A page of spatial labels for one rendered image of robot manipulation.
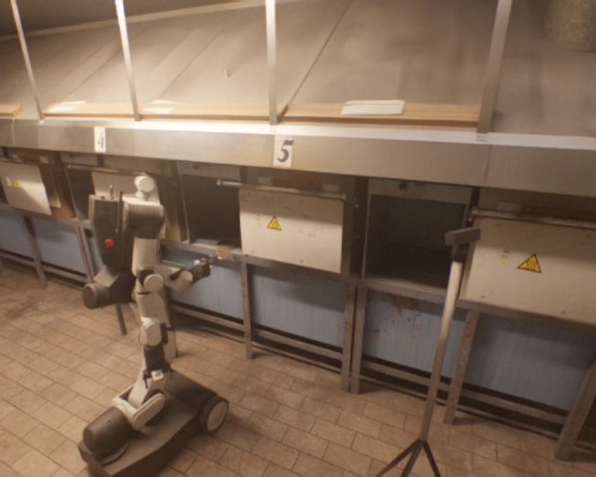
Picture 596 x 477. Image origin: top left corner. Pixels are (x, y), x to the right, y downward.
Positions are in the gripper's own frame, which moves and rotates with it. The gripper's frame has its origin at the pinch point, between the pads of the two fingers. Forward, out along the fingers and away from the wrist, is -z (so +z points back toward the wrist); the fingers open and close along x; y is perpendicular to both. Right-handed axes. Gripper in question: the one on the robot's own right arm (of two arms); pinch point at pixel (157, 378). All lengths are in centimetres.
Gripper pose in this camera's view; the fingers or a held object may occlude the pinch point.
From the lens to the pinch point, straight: 185.2
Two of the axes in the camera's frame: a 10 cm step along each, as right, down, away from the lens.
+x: 8.2, -1.7, 5.5
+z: -0.2, -9.7, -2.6
